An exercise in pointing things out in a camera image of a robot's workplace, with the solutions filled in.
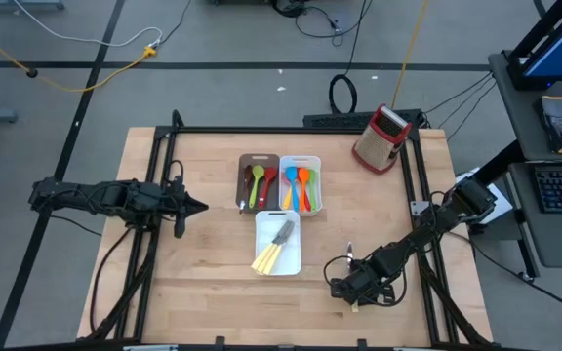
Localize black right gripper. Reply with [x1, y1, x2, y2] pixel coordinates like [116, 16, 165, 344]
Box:
[330, 262, 395, 306]

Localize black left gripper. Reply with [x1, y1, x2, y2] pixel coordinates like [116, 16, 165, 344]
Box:
[163, 175, 210, 239]

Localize green silicone spoon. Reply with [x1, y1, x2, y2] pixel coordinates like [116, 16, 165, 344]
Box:
[249, 164, 266, 210]

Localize red silicone spoon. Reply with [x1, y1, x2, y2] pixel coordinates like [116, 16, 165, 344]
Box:
[258, 166, 278, 211]

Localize blue silicone spatula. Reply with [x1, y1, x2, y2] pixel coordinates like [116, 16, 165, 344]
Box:
[285, 166, 301, 214]

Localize orange silicone spatula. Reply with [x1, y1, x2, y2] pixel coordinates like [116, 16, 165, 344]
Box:
[298, 168, 311, 215]

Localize green silicone spatula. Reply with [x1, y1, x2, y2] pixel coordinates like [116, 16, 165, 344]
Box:
[308, 168, 319, 212]

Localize white opaque plastic bin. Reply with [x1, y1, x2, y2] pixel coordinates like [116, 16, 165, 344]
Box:
[252, 210, 302, 278]

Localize white translucent plastic bin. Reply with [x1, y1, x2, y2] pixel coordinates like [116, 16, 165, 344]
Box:
[278, 154, 324, 218]

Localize red steel box grater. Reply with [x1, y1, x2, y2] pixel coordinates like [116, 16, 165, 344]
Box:
[351, 102, 414, 176]

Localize white paper sheet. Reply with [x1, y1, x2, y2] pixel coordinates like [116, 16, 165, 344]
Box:
[456, 168, 515, 225]

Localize black power strip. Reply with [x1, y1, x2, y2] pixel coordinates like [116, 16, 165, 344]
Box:
[302, 109, 426, 131]

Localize grey computer desk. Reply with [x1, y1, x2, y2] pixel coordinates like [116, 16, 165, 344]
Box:
[488, 48, 562, 284]

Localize grey black work gloves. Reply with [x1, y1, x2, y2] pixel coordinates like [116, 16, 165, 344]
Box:
[534, 95, 562, 156]

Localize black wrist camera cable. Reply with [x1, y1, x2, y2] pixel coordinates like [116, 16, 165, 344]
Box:
[323, 253, 360, 289]
[166, 159, 185, 184]

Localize black aluminium table frame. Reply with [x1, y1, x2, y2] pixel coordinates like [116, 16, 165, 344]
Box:
[76, 109, 495, 351]

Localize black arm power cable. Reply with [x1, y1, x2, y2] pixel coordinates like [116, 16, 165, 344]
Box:
[444, 228, 562, 321]
[89, 226, 134, 335]

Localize yellow cable with plug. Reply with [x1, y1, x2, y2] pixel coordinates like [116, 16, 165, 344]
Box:
[0, 19, 159, 94]

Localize black coiled cable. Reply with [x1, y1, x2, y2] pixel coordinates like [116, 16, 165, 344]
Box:
[328, 0, 376, 116]

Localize white floor cable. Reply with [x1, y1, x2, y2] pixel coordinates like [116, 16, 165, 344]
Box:
[11, 0, 164, 49]

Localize thin black floor cable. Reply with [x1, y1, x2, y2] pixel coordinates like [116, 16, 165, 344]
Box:
[158, 0, 193, 46]

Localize black desk cable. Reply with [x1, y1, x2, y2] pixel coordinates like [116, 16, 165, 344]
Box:
[421, 71, 497, 116]

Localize black cable tangle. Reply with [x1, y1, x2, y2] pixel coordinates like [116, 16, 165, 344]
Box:
[270, 0, 375, 48]

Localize long yellow cable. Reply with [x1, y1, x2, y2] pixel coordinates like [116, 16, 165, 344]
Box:
[390, 0, 431, 111]

